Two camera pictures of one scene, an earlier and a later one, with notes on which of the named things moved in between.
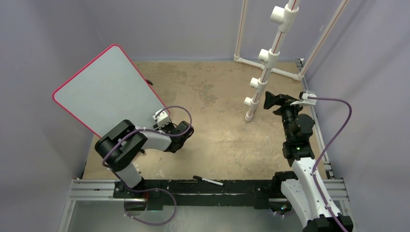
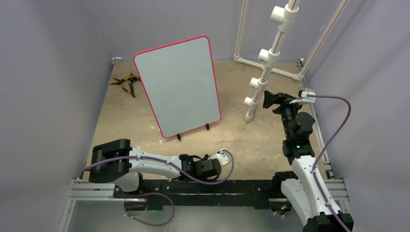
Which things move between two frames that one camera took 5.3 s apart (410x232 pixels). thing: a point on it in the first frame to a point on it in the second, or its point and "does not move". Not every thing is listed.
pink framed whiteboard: [106, 90] to [179, 82]
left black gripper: [168, 124] to [203, 178]
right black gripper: [281, 100] does not move
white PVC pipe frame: [268, 58] does not move
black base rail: [157, 194] does not move
